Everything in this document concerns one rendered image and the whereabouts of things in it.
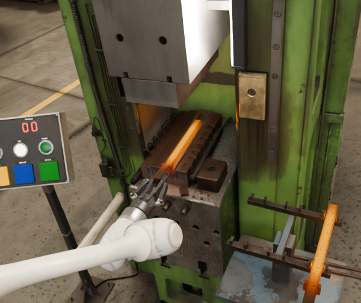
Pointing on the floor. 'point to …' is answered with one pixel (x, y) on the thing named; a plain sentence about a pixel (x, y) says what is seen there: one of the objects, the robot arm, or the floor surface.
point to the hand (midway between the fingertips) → (162, 175)
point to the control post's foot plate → (102, 290)
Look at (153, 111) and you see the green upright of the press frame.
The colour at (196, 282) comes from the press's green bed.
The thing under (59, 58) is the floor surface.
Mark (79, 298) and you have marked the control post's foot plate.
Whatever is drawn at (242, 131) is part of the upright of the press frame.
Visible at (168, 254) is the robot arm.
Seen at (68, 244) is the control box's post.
